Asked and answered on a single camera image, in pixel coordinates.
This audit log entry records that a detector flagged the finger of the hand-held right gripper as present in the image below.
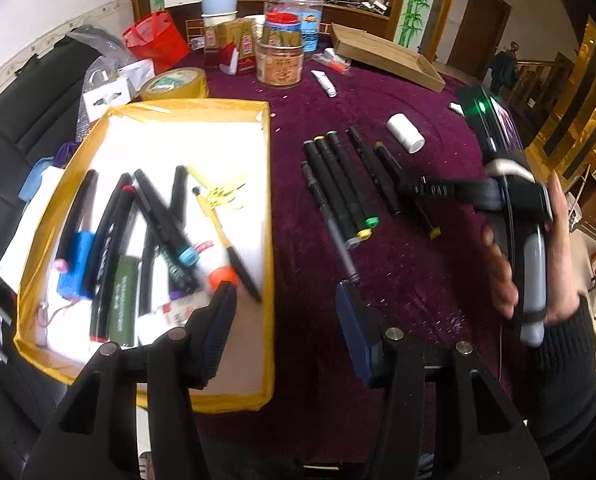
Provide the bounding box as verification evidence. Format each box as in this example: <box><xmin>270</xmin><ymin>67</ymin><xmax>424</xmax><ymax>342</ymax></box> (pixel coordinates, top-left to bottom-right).
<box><xmin>414</xmin><ymin>177</ymin><xmax>501</xmax><ymax>208</ymax></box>

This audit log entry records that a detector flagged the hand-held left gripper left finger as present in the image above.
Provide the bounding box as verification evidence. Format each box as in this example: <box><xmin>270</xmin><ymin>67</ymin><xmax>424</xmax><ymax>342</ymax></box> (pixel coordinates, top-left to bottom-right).
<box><xmin>22</xmin><ymin>280</ymin><xmax>239</xmax><ymax>480</ymax></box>

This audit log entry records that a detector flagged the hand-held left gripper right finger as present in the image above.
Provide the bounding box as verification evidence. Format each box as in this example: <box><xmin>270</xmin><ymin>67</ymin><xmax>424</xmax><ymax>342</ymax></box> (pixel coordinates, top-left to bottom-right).
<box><xmin>335</xmin><ymin>281</ymin><xmax>551</xmax><ymax>480</ymax></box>

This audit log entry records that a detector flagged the thin yellow-tipped pen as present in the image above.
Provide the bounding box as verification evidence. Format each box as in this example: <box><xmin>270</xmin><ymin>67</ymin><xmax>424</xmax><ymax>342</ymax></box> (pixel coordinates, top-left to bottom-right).
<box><xmin>412</xmin><ymin>195</ymin><xmax>441</xmax><ymax>240</ymax></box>

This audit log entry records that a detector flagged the olive-capped black marker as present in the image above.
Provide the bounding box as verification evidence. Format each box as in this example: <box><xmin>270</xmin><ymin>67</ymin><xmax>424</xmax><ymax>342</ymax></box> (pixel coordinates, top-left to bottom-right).
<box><xmin>374</xmin><ymin>141</ymin><xmax>419</xmax><ymax>196</ymax></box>

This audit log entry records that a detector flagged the purple-capped black marker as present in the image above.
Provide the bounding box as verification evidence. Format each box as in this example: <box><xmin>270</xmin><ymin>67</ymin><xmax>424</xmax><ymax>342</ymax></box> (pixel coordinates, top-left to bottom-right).
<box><xmin>145</xmin><ymin>220</ymin><xmax>199</xmax><ymax>301</ymax></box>

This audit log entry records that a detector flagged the dark green cylinder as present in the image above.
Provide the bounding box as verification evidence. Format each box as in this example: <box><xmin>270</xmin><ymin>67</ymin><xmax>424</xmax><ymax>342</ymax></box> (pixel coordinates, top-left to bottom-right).
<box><xmin>106</xmin><ymin>256</ymin><xmax>141</xmax><ymax>347</ymax></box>

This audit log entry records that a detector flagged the yellow pen with black grip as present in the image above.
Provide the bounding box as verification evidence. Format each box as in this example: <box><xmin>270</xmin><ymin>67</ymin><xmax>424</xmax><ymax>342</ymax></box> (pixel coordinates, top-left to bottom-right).
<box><xmin>192</xmin><ymin>186</ymin><xmax>263</xmax><ymax>303</ymax></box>

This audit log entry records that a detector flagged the pile of black markers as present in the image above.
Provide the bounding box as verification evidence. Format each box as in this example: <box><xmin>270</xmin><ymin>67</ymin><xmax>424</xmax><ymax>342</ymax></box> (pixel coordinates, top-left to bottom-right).
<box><xmin>300</xmin><ymin>126</ymin><xmax>403</xmax><ymax>283</ymax></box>

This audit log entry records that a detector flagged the blue-capped black marker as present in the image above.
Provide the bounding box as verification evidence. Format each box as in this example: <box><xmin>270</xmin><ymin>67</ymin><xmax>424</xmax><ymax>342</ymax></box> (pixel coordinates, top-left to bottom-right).
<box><xmin>134</xmin><ymin>169</ymin><xmax>199</xmax><ymax>267</ymax></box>

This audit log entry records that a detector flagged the yellow cardboard box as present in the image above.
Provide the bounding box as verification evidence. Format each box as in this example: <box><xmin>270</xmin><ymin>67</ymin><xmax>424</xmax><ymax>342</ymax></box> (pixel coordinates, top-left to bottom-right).
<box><xmin>14</xmin><ymin>99</ymin><xmax>275</xmax><ymax>413</ymax></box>

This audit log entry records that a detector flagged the person's right forearm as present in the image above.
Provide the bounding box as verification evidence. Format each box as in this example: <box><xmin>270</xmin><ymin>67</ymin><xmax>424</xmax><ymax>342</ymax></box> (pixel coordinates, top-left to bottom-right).
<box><xmin>525</xmin><ymin>295</ymin><xmax>596</xmax><ymax>466</ymax></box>

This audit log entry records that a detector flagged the person's right hand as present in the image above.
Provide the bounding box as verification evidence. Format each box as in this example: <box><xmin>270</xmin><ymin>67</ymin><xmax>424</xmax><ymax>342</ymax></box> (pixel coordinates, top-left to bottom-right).
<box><xmin>480</xmin><ymin>172</ymin><xmax>581</xmax><ymax>326</ymax></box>

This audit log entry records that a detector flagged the white paper label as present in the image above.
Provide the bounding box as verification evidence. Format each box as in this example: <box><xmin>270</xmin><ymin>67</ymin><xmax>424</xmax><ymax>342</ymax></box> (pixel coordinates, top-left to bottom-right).
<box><xmin>160</xmin><ymin>294</ymin><xmax>209</xmax><ymax>330</ymax></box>

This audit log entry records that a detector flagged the white pill bottle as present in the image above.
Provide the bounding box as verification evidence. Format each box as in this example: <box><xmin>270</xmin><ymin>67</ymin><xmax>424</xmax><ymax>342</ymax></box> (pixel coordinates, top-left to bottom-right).
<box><xmin>387</xmin><ymin>113</ymin><xmax>425</xmax><ymax>154</ymax></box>

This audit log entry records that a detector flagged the maroon tablecloth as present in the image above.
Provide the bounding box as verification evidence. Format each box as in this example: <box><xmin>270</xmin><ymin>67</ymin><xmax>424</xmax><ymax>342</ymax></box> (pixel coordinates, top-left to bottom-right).
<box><xmin>193</xmin><ymin>45</ymin><xmax>534</xmax><ymax>461</ymax></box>

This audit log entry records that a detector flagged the gold stair railing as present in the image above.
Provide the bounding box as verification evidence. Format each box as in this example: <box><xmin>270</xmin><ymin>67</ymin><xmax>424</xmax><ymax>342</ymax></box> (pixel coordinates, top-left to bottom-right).
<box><xmin>525</xmin><ymin>15</ymin><xmax>596</xmax><ymax>181</ymax></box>

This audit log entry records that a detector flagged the plain black marker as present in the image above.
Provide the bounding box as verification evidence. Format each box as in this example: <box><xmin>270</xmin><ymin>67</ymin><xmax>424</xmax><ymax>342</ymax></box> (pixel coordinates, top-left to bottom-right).
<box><xmin>138</xmin><ymin>165</ymin><xmax>189</xmax><ymax>317</ymax></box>

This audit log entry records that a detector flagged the long brown cardboard box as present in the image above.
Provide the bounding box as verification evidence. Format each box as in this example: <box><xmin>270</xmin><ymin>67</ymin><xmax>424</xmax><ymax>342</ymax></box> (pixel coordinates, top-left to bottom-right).
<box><xmin>330</xmin><ymin>23</ymin><xmax>446</xmax><ymax>93</ymax></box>

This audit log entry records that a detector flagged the blue battery pack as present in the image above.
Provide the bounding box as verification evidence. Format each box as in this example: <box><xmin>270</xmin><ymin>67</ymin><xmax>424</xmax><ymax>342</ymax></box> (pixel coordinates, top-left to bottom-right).
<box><xmin>36</xmin><ymin>231</ymin><xmax>97</xmax><ymax>331</ymax></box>

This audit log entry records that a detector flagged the small white tube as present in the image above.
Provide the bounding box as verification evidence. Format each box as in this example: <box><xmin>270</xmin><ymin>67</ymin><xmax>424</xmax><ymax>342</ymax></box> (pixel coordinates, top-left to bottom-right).
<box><xmin>312</xmin><ymin>70</ymin><xmax>339</xmax><ymax>98</ymax></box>

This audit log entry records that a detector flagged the packet with red pen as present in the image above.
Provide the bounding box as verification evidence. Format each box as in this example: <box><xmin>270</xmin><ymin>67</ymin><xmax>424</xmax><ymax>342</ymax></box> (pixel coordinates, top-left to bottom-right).
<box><xmin>324</xmin><ymin>49</ymin><xmax>353</xmax><ymax>76</ymax></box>

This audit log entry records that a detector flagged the brown wooden door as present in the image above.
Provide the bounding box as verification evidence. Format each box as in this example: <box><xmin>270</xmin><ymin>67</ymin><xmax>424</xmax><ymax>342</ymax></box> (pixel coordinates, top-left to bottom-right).
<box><xmin>450</xmin><ymin>0</ymin><xmax>511</xmax><ymax>68</ymax></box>

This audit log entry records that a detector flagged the clear jar with orange label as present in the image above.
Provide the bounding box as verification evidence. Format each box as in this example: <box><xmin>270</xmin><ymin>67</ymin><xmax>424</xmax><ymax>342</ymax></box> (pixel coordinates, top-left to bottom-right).
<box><xmin>255</xmin><ymin>12</ymin><xmax>306</xmax><ymax>88</ymax></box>

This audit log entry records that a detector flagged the clear jar with blue label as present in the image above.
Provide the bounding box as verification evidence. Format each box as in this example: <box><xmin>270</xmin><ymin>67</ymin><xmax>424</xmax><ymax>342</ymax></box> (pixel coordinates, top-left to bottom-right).
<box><xmin>264</xmin><ymin>0</ymin><xmax>325</xmax><ymax>62</ymax></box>

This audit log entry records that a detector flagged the purple cloth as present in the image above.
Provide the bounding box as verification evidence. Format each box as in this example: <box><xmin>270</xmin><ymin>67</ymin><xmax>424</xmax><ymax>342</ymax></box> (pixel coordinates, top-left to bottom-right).
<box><xmin>52</xmin><ymin>141</ymin><xmax>86</xmax><ymax>168</ymax></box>

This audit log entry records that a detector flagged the red cigarette pack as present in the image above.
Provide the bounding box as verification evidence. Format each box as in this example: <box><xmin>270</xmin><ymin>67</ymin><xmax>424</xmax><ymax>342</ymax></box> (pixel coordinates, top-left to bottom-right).
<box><xmin>219</xmin><ymin>42</ymin><xmax>257</xmax><ymax>77</ymax></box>

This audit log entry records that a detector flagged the yellow tape roll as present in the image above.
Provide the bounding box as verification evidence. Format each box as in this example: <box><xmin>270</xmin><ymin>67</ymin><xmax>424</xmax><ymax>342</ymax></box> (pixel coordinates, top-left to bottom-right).
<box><xmin>138</xmin><ymin>66</ymin><xmax>209</xmax><ymax>102</ymax></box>

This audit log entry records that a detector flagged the white adapter package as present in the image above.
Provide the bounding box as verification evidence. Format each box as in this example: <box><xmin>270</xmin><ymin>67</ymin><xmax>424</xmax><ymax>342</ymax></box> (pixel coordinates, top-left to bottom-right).
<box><xmin>80</xmin><ymin>76</ymin><xmax>132</xmax><ymax>136</ymax></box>

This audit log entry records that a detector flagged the gold cigarette pack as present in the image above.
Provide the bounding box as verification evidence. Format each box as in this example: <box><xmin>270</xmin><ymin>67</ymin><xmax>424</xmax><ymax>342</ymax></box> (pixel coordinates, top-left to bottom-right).
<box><xmin>204</xmin><ymin>17</ymin><xmax>257</xmax><ymax>53</ymax></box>

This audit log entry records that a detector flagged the black chair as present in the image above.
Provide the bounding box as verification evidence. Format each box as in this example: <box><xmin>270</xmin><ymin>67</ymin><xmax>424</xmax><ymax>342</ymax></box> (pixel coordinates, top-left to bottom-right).
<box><xmin>0</xmin><ymin>37</ymin><xmax>103</xmax><ymax>480</ymax></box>

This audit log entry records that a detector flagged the white and blue cup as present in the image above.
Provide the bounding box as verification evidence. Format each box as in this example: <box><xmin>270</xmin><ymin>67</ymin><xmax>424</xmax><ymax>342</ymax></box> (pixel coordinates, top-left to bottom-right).
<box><xmin>200</xmin><ymin>0</ymin><xmax>239</xmax><ymax>28</ymax></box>

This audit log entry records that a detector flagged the red bag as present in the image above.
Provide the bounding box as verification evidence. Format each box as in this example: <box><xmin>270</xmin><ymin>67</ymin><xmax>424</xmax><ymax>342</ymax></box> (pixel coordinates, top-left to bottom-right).
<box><xmin>122</xmin><ymin>10</ymin><xmax>193</xmax><ymax>76</ymax></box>

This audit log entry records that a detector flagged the clear plastic bag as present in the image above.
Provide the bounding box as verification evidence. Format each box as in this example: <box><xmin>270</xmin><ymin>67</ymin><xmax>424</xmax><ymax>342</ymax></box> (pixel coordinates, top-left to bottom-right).
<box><xmin>68</xmin><ymin>25</ymin><xmax>138</xmax><ymax>68</ymax></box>

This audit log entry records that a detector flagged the gold wire rack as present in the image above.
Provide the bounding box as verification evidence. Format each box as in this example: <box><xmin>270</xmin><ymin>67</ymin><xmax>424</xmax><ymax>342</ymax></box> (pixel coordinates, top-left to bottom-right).
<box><xmin>185</xmin><ymin>19</ymin><xmax>207</xmax><ymax>51</ymax></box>

